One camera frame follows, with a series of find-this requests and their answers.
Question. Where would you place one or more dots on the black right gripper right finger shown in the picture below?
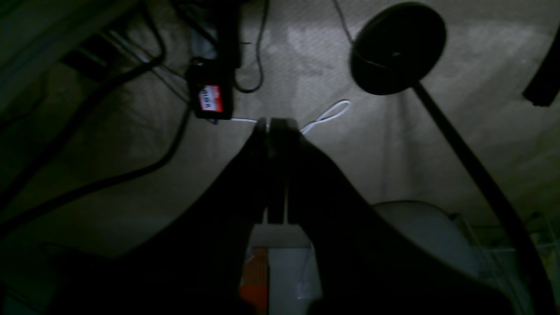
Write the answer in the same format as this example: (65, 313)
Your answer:
(366, 266)

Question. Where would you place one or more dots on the black box red label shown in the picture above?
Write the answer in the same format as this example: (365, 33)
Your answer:
(210, 89)

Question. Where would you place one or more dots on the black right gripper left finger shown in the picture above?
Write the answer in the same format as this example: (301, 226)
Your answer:
(192, 267)

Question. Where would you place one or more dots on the black round stand base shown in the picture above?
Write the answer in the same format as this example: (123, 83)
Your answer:
(394, 51)

